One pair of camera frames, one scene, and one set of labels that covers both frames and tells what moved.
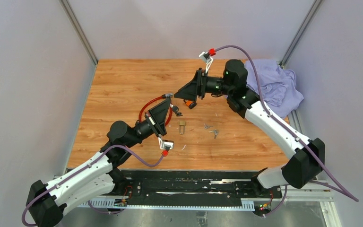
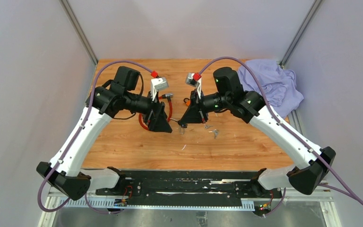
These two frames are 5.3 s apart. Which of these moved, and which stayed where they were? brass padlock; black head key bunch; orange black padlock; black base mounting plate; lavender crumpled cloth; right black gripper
Moved: right black gripper; black head key bunch
Stayed: orange black padlock; black base mounting plate; brass padlock; lavender crumpled cloth
